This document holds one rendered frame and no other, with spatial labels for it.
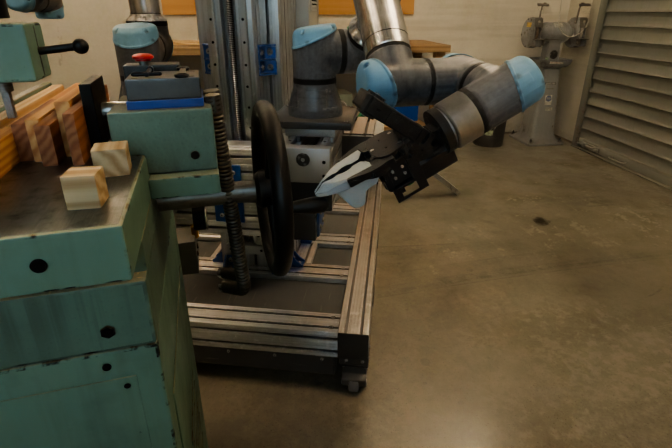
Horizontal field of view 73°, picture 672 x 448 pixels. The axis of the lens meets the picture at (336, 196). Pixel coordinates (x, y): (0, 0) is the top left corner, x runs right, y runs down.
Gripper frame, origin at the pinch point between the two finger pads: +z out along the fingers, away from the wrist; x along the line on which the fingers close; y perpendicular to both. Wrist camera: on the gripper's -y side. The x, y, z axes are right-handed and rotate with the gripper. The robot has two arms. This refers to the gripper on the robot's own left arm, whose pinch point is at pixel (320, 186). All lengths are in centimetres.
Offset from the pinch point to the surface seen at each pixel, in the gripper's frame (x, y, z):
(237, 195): 8.6, -1.6, 12.2
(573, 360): 27, 121, -42
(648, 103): 181, 175, -221
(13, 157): 4.9, -23.6, 31.6
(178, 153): 5.4, -13.2, 14.8
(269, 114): 6.3, -11.1, 1.1
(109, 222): -16.6, -17.4, 18.5
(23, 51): 8.4, -33.0, 23.0
